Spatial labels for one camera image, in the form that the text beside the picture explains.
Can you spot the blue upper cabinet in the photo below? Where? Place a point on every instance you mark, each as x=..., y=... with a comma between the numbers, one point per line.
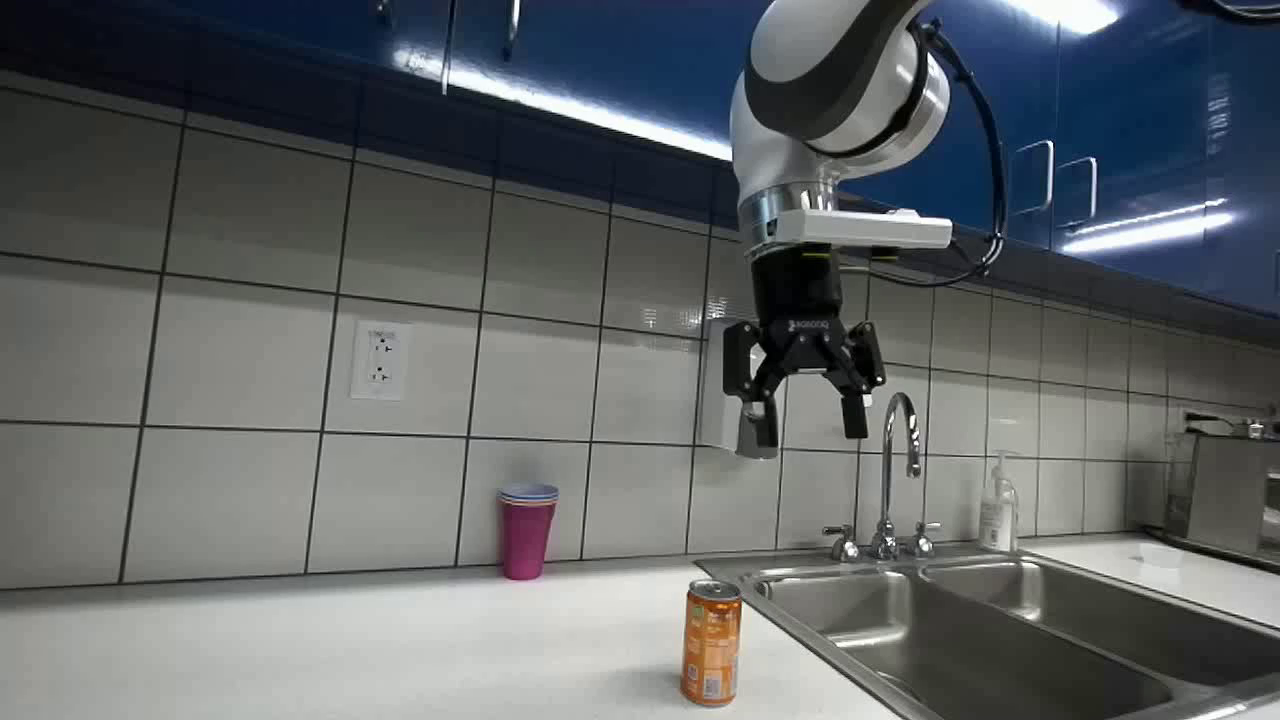
x=601, y=53

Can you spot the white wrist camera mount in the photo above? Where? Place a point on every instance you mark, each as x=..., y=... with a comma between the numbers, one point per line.
x=864, y=228

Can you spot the stainless steel countertop appliance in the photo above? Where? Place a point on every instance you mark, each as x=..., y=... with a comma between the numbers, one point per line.
x=1234, y=500

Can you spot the pink plastic cup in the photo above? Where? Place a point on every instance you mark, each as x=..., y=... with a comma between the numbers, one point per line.
x=524, y=532

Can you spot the chrome gooseneck faucet spout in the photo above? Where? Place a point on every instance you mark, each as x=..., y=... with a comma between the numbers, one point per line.
x=887, y=492

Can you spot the clear pump soap bottle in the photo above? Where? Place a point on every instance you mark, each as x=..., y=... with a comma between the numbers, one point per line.
x=998, y=523

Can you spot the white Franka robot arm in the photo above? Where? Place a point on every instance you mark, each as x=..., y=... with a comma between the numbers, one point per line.
x=815, y=133

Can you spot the orange bottle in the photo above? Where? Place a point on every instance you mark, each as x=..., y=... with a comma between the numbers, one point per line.
x=711, y=647

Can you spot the white wall power outlet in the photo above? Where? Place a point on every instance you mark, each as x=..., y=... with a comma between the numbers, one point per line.
x=383, y=362

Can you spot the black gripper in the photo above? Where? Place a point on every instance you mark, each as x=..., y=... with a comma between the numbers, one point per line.
x=797, y=295

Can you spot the stainless steel double sink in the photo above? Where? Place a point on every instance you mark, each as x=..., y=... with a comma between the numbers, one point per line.
x=935, y=654

